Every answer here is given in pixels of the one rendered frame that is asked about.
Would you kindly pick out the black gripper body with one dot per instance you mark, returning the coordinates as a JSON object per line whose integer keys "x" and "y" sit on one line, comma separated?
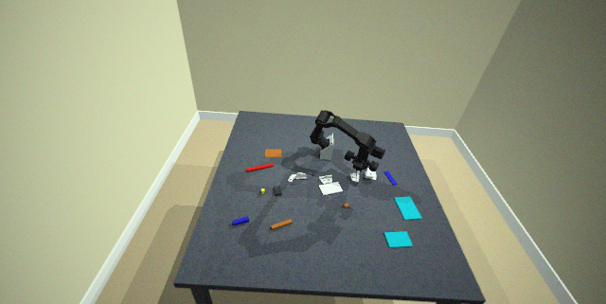
{"x": 372, "y": 166}

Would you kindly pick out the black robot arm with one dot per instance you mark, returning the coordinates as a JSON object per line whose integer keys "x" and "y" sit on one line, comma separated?
{"x": 365, "y": 141}

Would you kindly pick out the orange flat rectangular block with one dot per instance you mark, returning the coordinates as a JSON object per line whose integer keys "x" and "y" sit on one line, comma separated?
{"x": 272, "y": 153}

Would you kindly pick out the orange rectangular bar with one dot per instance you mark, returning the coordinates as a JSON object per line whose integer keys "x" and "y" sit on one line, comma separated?
{"x": 276, "y": 226}

